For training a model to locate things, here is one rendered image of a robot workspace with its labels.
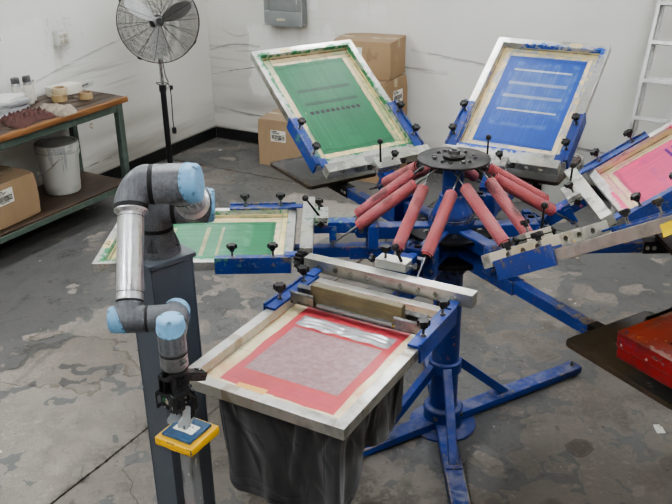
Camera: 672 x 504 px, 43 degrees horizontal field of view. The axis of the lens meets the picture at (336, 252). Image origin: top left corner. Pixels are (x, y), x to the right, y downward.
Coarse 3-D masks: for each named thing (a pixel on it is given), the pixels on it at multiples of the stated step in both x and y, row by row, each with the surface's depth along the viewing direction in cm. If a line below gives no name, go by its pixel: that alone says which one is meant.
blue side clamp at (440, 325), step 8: (448, 312) 292; (456, 312) 295; (432, 320) 287; (440, 320) 287; (448, 320) 289; (456, 320) 297; (432, 328) 282; (440, 328) 284; (448, 328) 291; (416, 336) 278; (432, 336) 278; (440, 336) 285; (408, 344) 273; (416, 344) 273; (424, 344) 273; (432, 344) 280; (424, 352) 275
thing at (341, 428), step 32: (352, 288) 312; (256, 320) 291; (224, 352) 275; (416, 352) 272; (192, 384) 259; (224, 384) 256; (384, 384) 254; (288, 416) 243; (320, 416) 240; (352, 416) 240
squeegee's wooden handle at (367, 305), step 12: (312, 288) 300; (324, 288) 298; (336, 288) 297; (324, 300) 299; (336, 300) 297; (348, 300) 294; (360, 300) 291; (372, 300) 289; (384, 300) 288; (360, 312) 293; (372, 312) 291; (384, 312) 288; (396, 312) 285
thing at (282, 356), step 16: (336, 320) 298; (352, 320) 298; (272, 336) 288; (288, 336) 288; (304, 336) 288; (320, 336) 288; (336, 336) 288; (256, 352) 279; (272, 352) 279; (288, 352) 279; (304, 352) 278; (320, 352) 278; (240, 368) 270; (256, 368) 270; (272, 368) 270; (288, 368) 270; (256, 384) 262; (272, 384) 262
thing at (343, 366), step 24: (408, 336) 287; (336, 360) 274; (360, 360) 273; (384, 360) 273; (288, 384) 261; (312, 384) 261; (336, 384) 261; (360, 384) 261; (312, 408) 250; (336, 408) 250
